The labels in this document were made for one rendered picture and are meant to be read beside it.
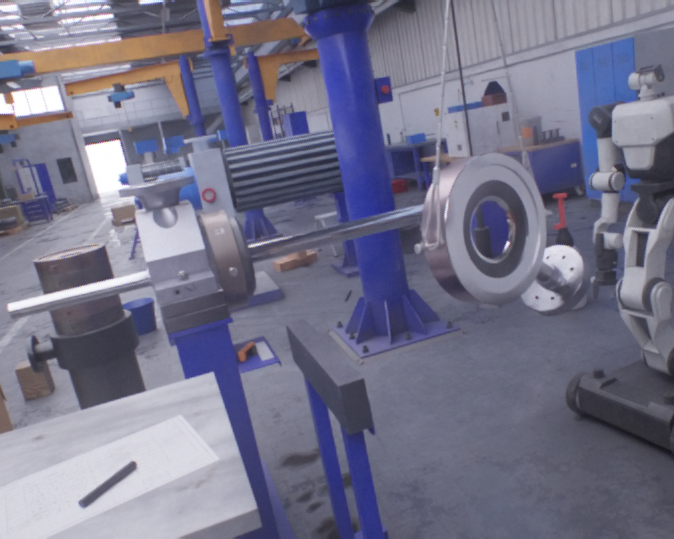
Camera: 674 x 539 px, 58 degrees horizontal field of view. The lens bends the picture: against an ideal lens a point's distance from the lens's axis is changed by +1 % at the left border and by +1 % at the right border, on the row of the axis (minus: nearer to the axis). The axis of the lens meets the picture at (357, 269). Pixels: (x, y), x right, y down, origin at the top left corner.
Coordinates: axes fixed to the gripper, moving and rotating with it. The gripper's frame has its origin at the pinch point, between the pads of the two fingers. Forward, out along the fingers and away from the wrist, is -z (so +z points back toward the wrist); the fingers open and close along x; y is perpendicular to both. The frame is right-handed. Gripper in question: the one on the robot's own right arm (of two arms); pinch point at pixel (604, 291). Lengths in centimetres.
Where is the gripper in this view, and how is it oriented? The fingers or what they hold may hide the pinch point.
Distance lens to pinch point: 295.2
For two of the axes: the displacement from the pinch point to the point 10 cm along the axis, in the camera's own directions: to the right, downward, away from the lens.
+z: 0.0, -9.9, -1.5
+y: 4.5, 1.4, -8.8
